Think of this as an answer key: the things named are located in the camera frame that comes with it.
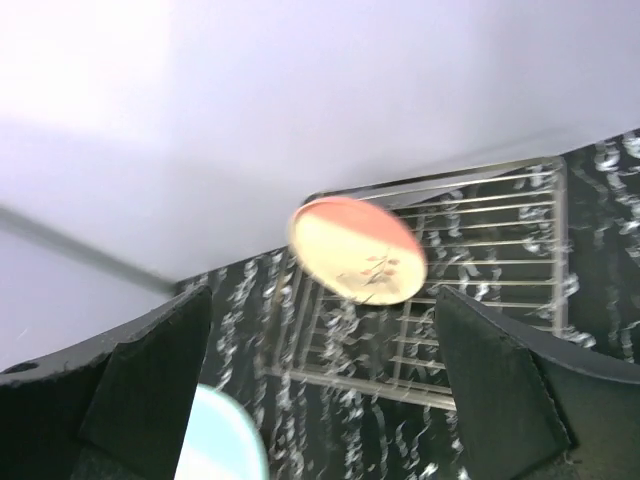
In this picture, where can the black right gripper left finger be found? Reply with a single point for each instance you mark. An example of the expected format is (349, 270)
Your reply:
(115, 406)

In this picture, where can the pink and cream plate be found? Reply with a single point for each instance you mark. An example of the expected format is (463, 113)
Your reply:
(358, 250)

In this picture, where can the aluminium frame rail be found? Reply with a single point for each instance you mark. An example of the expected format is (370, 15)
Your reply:
(58, 242)

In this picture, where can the blue and cream plate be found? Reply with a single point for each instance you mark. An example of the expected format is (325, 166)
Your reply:
(221, 441)

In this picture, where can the chrome wire dish rack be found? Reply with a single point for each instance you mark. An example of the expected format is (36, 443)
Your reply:
(498, 233)

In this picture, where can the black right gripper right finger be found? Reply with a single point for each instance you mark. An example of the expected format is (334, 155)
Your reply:
(533, 406)

